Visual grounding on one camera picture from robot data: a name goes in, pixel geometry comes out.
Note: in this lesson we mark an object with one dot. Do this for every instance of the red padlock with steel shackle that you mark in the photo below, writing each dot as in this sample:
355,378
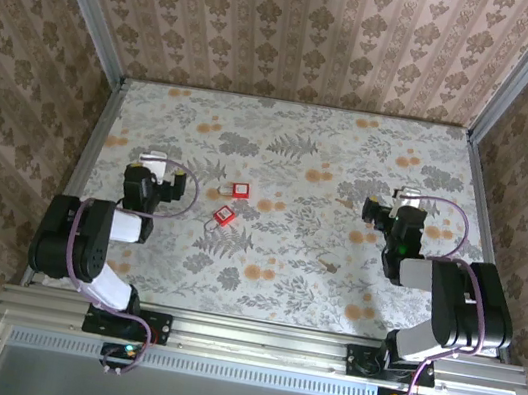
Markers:
241,190
224,216

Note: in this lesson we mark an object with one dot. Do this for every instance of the brass key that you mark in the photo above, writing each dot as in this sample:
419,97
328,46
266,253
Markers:
331,267

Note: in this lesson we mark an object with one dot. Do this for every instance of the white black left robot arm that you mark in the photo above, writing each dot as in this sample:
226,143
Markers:
60,234

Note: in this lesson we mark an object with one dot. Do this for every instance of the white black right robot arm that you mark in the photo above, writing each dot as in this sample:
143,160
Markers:
454,300

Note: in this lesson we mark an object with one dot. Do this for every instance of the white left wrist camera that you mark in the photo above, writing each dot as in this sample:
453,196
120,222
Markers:
154,158

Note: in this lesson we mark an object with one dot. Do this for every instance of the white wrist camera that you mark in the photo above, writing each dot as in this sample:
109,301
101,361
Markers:
154,158
408,195

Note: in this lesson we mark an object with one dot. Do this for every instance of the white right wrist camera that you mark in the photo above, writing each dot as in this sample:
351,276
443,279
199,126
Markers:
408,195

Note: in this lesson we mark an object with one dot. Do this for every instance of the aluminium table side rail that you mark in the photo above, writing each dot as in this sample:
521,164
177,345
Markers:
483,219
84,167

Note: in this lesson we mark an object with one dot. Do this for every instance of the aluminium table end rail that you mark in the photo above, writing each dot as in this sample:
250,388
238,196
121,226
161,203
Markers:
300,104

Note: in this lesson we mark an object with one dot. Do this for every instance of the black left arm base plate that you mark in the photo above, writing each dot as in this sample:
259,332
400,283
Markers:
156,329

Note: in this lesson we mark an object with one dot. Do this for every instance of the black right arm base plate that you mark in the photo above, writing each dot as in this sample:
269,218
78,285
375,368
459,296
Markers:
358,363

